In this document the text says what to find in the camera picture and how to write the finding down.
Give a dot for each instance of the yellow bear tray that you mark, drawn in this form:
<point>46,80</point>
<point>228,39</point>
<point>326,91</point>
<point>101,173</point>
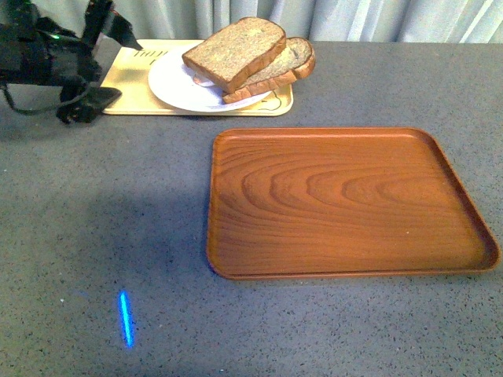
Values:
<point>129,74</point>

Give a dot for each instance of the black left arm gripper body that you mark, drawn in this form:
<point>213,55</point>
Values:
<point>37,51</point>

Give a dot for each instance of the brown wooden tray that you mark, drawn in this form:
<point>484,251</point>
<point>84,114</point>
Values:
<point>329,202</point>

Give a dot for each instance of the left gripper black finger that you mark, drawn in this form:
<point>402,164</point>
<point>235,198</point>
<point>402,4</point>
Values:
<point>121,30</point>
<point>101,96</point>

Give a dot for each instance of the bread slice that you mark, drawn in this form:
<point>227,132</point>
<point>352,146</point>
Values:
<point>296,61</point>
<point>230,56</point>

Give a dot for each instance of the white round plate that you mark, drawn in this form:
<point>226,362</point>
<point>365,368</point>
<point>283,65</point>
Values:
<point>171,81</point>

